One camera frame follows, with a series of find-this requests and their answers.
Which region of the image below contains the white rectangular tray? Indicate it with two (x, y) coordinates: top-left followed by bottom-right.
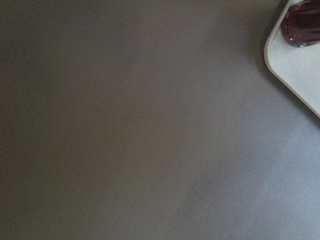
(263, 0), (320, 117)

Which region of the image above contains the dark sauce bottle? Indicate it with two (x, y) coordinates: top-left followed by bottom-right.
(281, 0), (320, 48)

